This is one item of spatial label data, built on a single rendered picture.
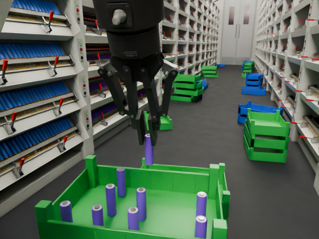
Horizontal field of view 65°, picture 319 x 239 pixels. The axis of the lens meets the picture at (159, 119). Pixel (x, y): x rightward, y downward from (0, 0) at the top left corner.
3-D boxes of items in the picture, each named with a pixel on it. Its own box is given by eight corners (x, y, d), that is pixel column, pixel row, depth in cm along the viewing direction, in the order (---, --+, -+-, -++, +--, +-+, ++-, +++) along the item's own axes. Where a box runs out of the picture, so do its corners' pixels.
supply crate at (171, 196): (40, 247, 42) (33, 206, 39) (91, 184, 61) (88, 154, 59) (223, 273, 37) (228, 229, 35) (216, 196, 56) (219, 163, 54)
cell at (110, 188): (106, 216, 49) (103, 187, 47) (109, 210, 51) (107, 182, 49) (114, 217, 49) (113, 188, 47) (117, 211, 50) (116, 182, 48)
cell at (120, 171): (117, 167, 55) (119, 192, 57) (115, 170, 53) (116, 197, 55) (126, 167, 55) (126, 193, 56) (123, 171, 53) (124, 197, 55)
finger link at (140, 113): (139, 119, 45) (135, 119, 45) (143, 145, 50) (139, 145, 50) (142, 108, 47) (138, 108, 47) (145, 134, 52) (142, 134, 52)
